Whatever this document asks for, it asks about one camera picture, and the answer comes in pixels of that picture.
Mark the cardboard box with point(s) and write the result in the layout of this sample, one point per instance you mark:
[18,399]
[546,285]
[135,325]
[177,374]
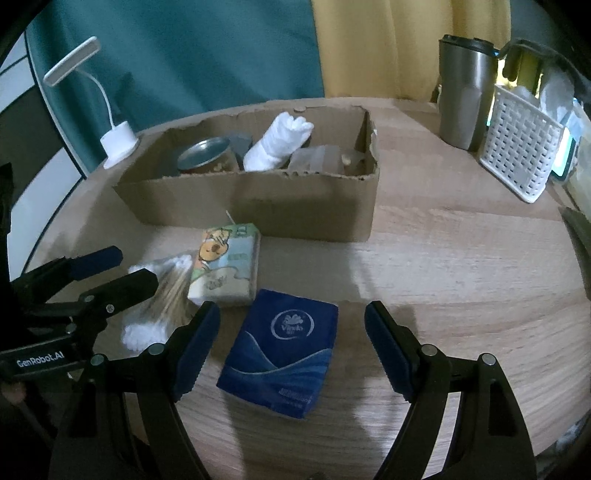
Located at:
[300,207]

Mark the white desk lamp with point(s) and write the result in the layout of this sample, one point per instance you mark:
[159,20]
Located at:
[120,145]

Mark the yellow curtain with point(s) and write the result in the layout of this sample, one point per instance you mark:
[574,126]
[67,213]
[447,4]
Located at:
[378,46]

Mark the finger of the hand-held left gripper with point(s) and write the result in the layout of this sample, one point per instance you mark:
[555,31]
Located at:
[129,286]
[97,262]

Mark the clear plastic bag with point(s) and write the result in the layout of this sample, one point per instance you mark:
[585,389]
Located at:
[582,184]

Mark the yellow green bottle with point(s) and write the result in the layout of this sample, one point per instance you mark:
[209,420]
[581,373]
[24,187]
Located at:
[528,67]

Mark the grey curtain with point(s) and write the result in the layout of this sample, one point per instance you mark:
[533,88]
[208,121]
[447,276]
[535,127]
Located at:
[526,18]

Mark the bag of cotton swabs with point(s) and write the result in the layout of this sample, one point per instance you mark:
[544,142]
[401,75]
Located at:
[171,290]

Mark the red and gold tin can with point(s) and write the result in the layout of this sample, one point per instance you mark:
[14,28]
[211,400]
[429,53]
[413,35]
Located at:
[205,154]

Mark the blue tissue pack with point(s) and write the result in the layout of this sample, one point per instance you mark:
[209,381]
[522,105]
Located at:
[277,350]

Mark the translucent plastic container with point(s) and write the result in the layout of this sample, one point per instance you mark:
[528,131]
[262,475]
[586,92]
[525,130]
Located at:
[318,159]

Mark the white cloth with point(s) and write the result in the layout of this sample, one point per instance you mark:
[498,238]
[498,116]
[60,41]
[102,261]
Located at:
[272,143]

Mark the device with teal screen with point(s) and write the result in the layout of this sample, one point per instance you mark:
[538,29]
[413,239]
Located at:
[567,159]

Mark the teal curtain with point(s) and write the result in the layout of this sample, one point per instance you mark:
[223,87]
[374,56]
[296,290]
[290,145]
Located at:
[184,50]

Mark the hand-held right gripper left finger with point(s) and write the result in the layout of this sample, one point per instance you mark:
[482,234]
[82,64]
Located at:
[196,350]

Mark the stainless steel tumbler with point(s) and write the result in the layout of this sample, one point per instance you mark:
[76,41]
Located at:
[461,101]

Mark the white perforated plastic basket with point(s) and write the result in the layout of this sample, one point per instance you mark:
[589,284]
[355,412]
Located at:
[517,143]

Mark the cartoon print tissue pack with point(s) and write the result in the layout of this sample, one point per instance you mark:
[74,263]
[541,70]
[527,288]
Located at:
[221,263]

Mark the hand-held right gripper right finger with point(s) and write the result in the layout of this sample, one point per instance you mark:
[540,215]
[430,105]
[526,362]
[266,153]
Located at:
[388,350]

